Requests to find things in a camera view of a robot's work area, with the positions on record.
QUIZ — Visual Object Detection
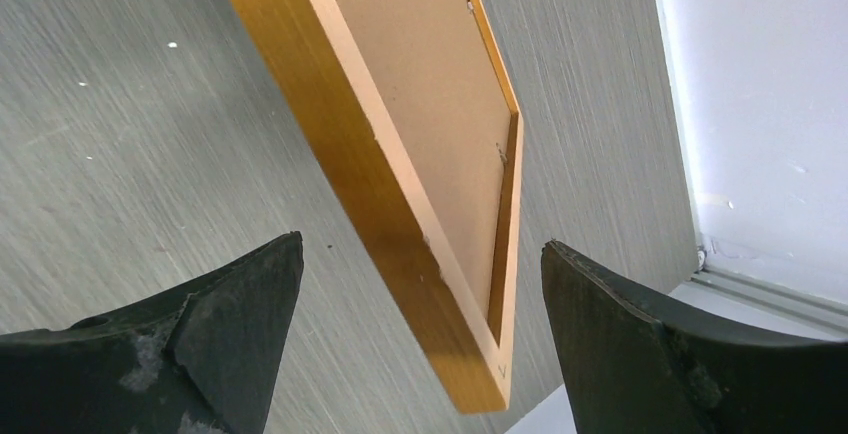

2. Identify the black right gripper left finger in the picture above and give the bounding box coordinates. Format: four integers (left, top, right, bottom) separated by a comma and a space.
1, 231, 304, 433

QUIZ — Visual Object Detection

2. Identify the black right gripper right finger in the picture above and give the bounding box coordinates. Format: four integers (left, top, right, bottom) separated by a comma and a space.
541, 241, 847, 433

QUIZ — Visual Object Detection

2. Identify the brown cardboard backing board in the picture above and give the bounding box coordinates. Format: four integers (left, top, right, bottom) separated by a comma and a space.
336, 0, 510, 308

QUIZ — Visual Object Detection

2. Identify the wooden picture frame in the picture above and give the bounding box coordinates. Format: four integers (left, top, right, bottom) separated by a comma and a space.
229, 0, 524, 414

